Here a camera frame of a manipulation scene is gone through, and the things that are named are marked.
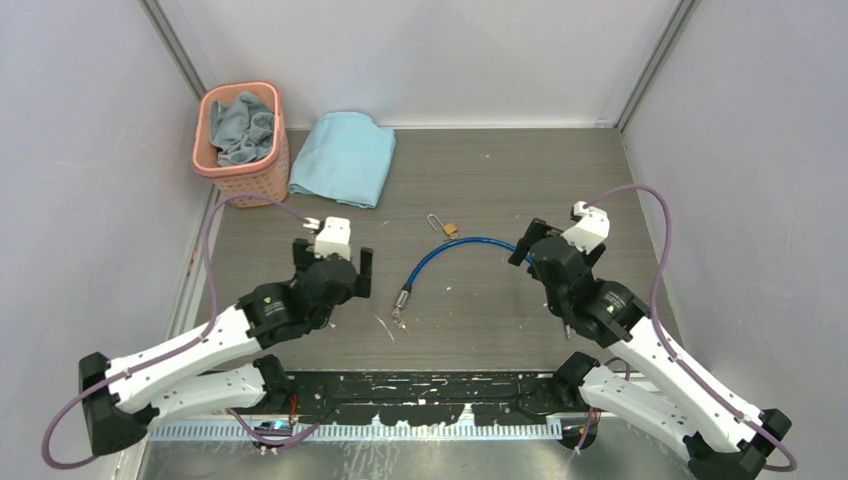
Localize grey-blue cloth in basket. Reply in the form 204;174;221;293
209;91;276;167

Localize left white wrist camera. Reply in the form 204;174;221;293
303;216;351;260

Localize blue cable bike lock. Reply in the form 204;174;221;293
391;236;515;319

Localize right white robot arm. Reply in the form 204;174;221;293
509;214;792;479

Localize folded light blue towel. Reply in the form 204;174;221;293
288;111;396;209

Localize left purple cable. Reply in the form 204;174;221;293
40;192;333;470

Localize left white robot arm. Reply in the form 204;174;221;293
78;239;374;456

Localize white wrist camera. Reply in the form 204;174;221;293
303;216;351;260
560;201;611;254

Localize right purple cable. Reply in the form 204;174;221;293
573;184;799;473

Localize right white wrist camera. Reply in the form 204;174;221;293
560;201;611;254

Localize pink plastic laundry basket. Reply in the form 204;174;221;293
191;81;290;208

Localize small silver key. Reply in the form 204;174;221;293
392;318;408;333

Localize small brass padlock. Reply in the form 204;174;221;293
426;214;459;240

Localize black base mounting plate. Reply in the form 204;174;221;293
264;369;621;428

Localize white slotted cable duct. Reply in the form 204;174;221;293
149;418;563;442

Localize purple cable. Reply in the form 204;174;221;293
40;192;333;470
573;184;799;473

